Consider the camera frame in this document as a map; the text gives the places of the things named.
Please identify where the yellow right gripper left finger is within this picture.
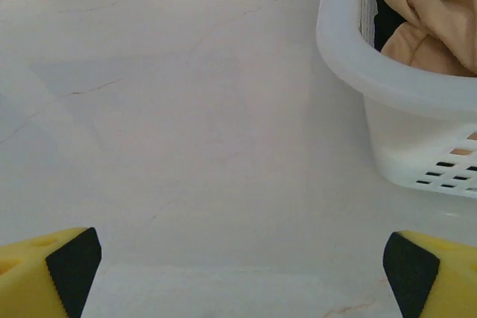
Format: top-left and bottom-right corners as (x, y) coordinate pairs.
(0, 226), (102, 318)

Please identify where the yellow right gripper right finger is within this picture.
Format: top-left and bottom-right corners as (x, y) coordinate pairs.
(382, 230), (477, 318)

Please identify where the white plastic laundry basket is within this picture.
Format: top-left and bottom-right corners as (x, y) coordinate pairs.
(315, 0), (477, 200)

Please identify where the beige t-shirt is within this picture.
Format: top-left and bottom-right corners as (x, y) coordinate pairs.
(374, 0), (477, 157)

